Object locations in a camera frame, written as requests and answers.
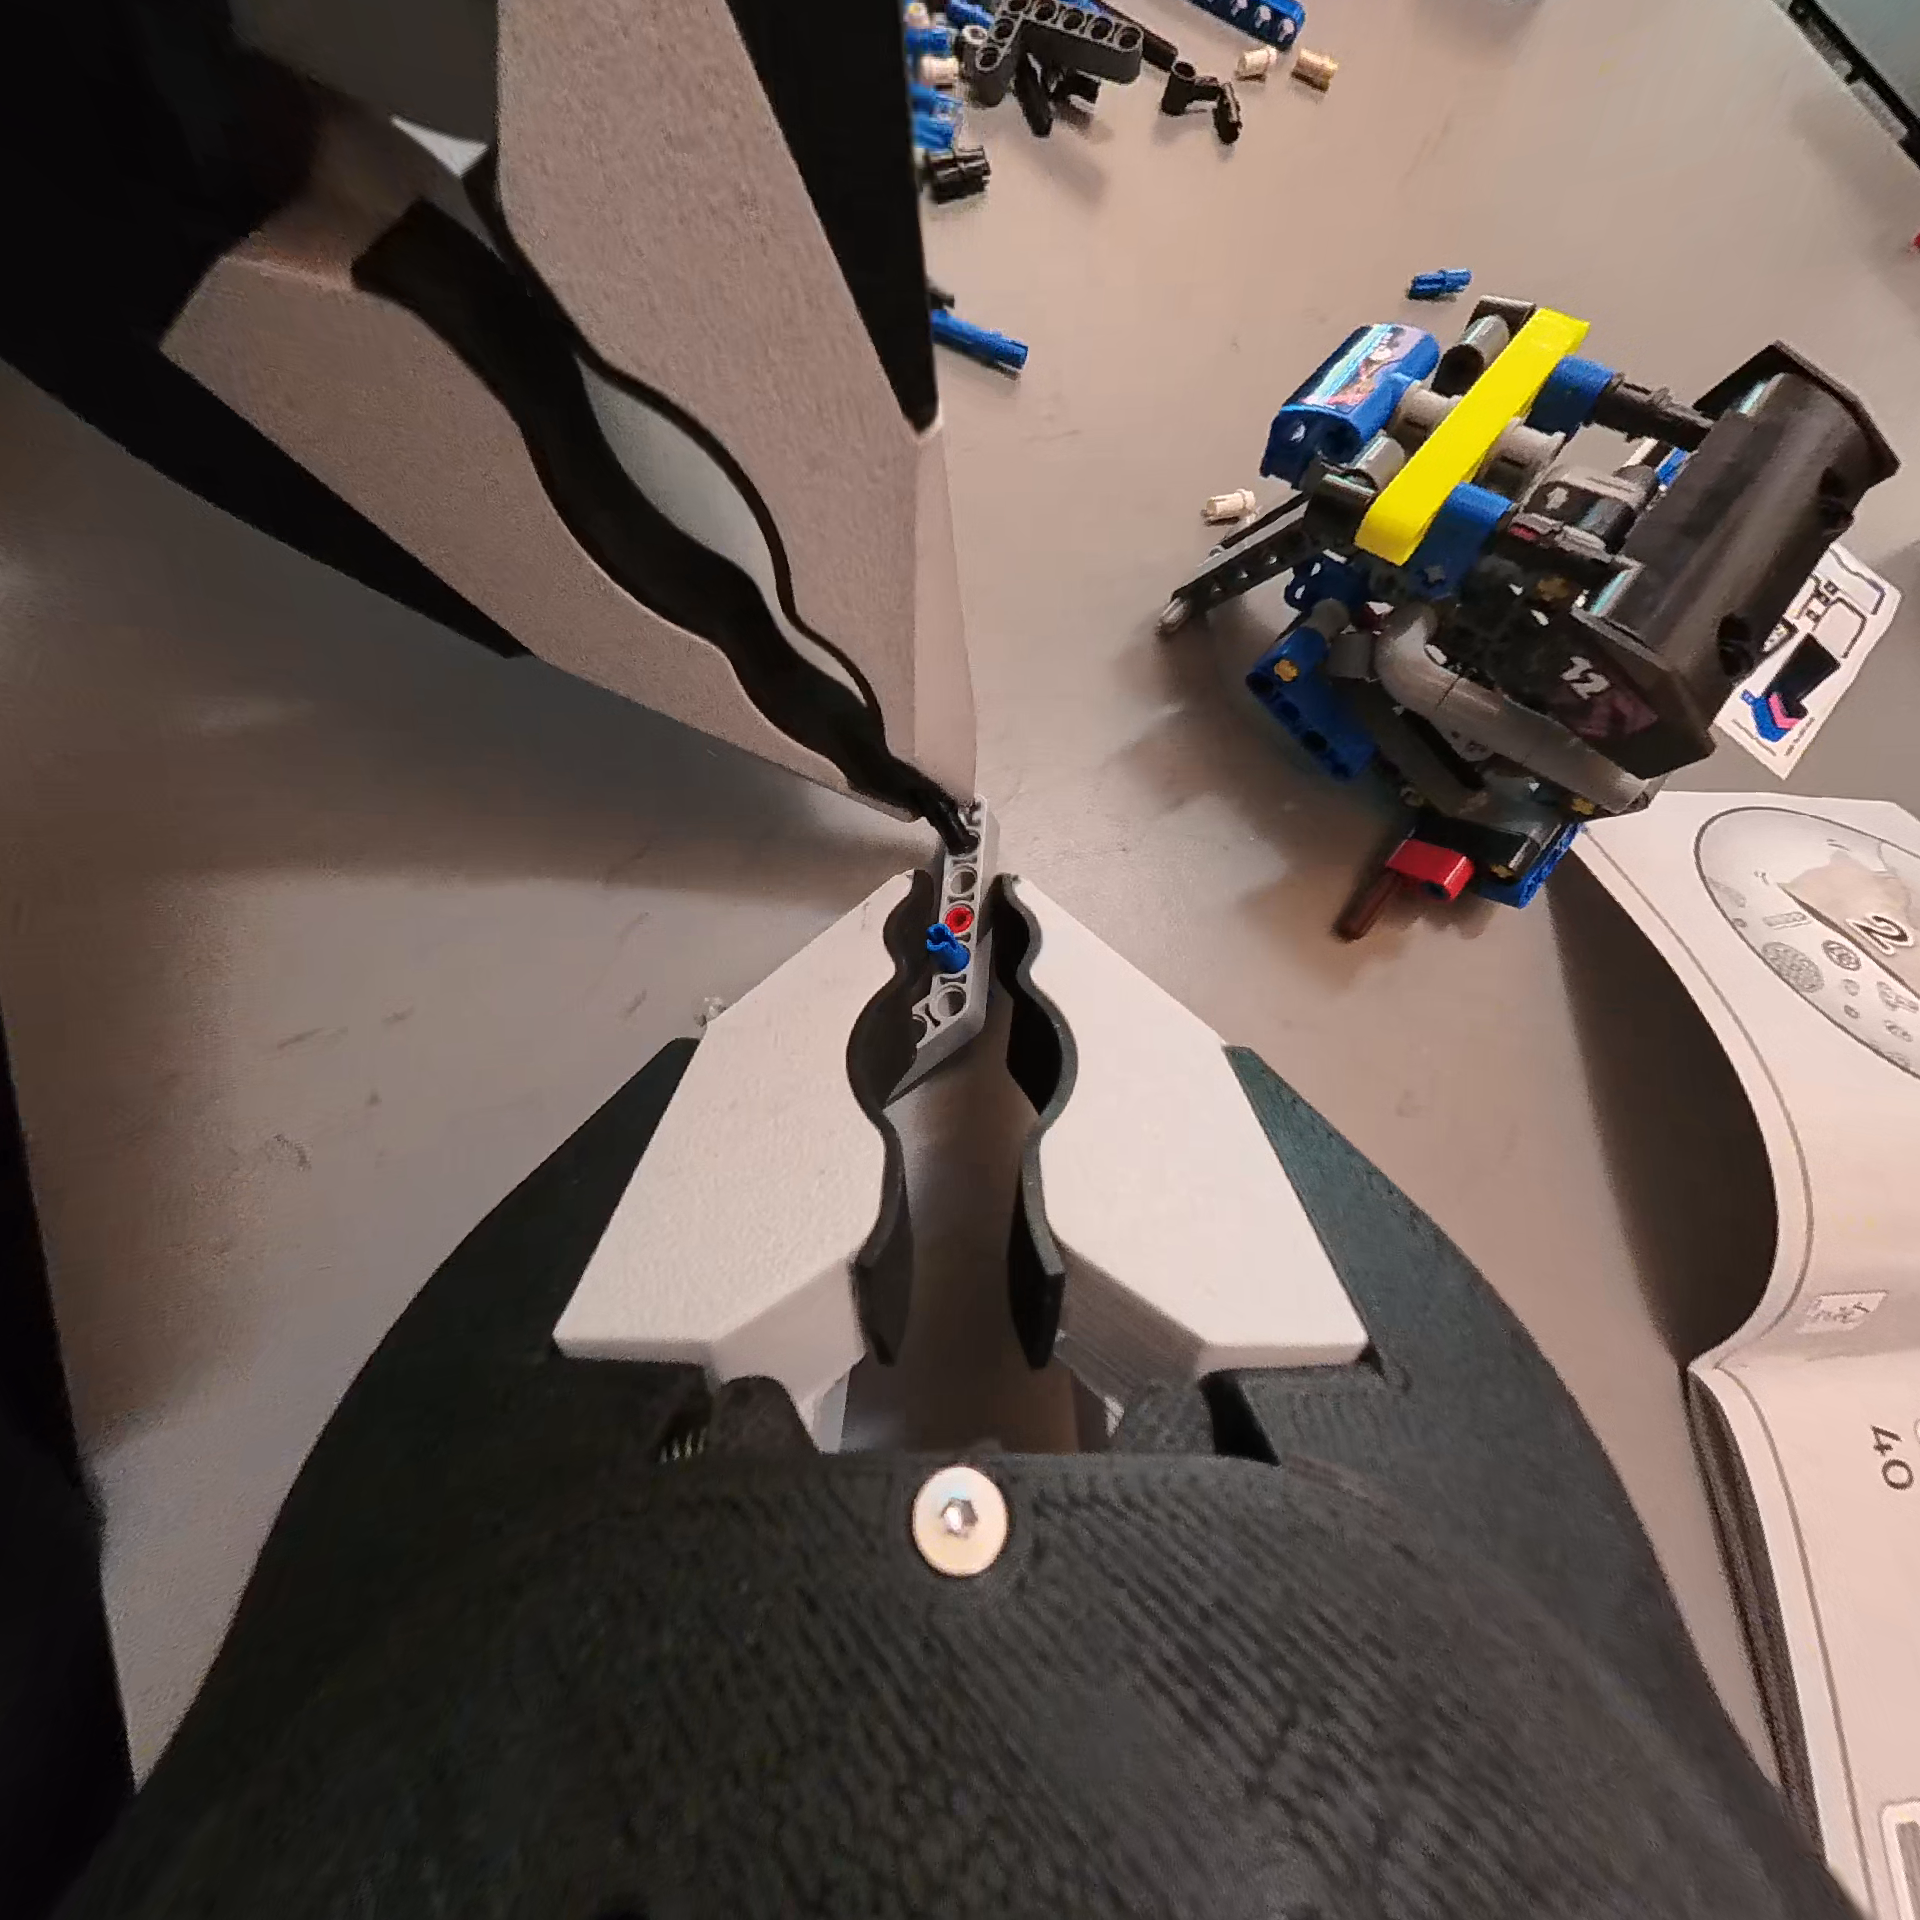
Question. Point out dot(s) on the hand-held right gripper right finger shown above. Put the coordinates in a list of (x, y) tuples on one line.
[(1184, 1215)]

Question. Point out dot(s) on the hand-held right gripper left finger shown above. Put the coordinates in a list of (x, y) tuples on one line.
[(721, 1200)]

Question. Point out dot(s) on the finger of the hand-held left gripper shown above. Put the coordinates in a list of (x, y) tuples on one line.
[(451, 510), (721, 299)]

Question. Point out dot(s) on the grey plastic beam assembly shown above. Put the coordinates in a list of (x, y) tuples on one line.
[(953, 998)]

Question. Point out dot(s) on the pile of toy parts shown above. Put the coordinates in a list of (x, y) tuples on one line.
[(1050, 30)]

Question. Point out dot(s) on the long blue connector pin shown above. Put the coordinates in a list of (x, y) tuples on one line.
[(984, 342)]

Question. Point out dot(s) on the tan plastic connector pin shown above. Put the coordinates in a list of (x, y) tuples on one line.
[(1231, 505)]

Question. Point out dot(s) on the white instruction booklet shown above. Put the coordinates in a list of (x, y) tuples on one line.
[(1845, 1200)]

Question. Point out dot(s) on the blue plastic connector pin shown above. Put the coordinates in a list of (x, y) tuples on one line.
[(1441, 281)]

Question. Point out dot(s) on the sticker sheet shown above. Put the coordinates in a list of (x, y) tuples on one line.
[(1821, 662)]

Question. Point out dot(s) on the partly built toy car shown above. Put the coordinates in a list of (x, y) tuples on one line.
[(1723, 510)]

